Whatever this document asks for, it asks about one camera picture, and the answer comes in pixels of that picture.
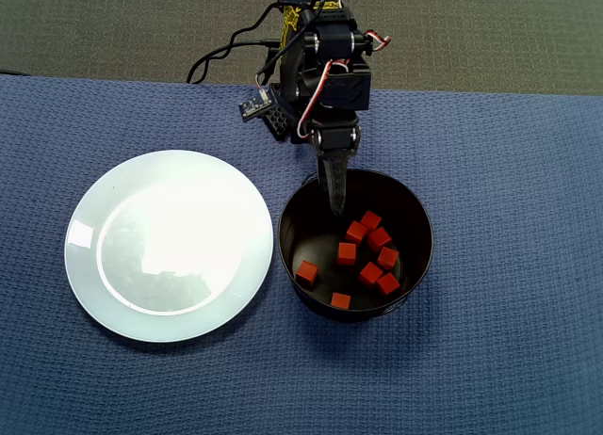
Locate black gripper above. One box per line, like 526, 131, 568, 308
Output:
290, 57, 373, 218

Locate white round plate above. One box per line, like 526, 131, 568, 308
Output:
63, 149, 275, 345

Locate black metal bucket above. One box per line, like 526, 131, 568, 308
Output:
276, 169, 434, 323

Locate blue woven cloth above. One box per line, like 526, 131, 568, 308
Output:
0, 74, 603, 435

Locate red white servo wire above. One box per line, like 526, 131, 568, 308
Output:
295, 59, 352, 139

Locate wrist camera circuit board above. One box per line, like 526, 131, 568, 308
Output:
238, 87, 279, 124

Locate thin black camera cable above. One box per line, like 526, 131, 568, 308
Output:
187, 0, 284, 86

